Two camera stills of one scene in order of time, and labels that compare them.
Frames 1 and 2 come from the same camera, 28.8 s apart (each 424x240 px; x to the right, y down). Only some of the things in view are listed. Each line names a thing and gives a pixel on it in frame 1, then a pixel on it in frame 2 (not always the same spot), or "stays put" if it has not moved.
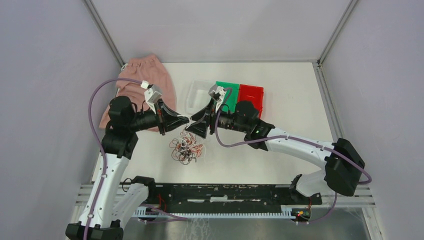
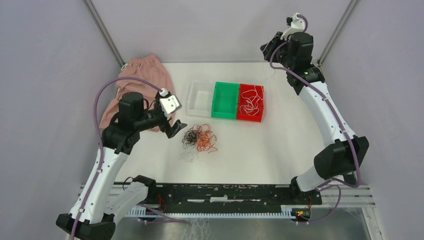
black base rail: [220, 195] stays put
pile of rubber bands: [187, 141] -> [205, 140]
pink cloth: [149, 69] stays put
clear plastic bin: [198, 96] stays put
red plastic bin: [253, 93] stays put
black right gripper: [200, 128] -> [268, 48]
